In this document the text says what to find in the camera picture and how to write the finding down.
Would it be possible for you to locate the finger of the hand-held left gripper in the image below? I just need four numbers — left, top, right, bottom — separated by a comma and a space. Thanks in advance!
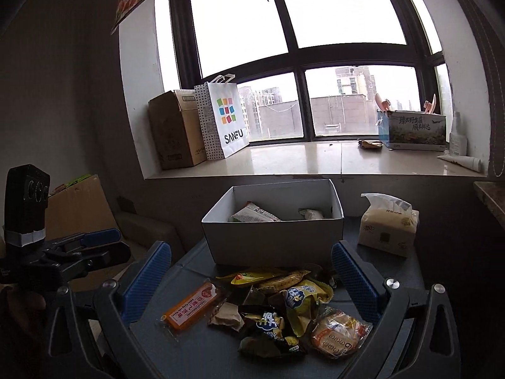
47, 228, 121, 250
43, 243, 133, 281

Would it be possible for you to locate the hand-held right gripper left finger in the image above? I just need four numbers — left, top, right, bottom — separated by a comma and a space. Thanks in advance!
47, 240, 174, 379

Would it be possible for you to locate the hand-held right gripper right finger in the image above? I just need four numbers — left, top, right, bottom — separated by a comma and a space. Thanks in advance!
330, 240, 462, 379

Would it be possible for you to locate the yellow packet with blue print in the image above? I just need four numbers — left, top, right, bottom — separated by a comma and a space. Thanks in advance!
280, 280, 334, 338

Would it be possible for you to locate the orange bar snack packet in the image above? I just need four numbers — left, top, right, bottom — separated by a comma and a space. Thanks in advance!
161, 280, 222, 334

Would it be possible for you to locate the clear round cracker packet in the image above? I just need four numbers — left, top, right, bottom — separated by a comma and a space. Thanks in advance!
310, 306, 373, 360

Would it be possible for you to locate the yellow brown biscuit packet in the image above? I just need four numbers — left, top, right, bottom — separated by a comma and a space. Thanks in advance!
256, 270, 312, 295

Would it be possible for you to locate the small brown snack packet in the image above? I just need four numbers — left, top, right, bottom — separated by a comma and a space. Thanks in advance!
208, 302, 244, 331

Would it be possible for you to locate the white cardboard box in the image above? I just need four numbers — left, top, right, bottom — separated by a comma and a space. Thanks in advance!
201, 179, 345, 265

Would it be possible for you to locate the black yellow snack packet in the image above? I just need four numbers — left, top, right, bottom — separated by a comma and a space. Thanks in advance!
237, 304, 300, 354

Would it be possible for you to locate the yellow packet with green label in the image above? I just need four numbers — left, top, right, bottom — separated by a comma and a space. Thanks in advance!
215, 269, 287, 287

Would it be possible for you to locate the dark green snack packet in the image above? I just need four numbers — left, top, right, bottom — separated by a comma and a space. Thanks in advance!
238, 334, 308, 360

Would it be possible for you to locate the person's left hand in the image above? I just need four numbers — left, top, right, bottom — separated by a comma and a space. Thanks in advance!
0, 284, 48, 324

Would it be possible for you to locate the large brown cardboard box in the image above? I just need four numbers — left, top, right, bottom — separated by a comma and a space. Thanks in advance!
46, 174, 119, 241

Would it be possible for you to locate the soft tissue pack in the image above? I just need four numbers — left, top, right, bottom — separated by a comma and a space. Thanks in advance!
358, 193, 419, 258

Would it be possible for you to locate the green white snack packet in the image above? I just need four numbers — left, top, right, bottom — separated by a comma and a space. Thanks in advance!
231, 201, 282, 222

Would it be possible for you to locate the tall brown cardboard box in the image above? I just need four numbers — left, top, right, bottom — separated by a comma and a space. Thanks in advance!
148, 89, 208, 170

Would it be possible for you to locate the stone windowsill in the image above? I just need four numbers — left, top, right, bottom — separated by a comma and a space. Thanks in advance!
144, 140, 486, 180

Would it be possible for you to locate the marble ledge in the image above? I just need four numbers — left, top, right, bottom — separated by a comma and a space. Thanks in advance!
473, 182, 505, 224

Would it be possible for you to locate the white tube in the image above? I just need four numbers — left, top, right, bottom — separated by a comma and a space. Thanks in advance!
437, 154, 483, 171

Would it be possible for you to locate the printed landscape carton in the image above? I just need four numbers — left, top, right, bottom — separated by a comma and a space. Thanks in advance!
377, 108, 447, 151

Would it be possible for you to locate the white dotted shopping bag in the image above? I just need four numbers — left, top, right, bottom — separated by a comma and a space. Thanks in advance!
193, 73, 250, 160

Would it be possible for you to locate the small white bottle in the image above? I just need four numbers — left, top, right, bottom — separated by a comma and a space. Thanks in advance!
450, 111, 468, 156

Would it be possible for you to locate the dark window frame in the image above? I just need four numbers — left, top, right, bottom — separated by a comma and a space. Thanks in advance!
168, 0, 444, 143

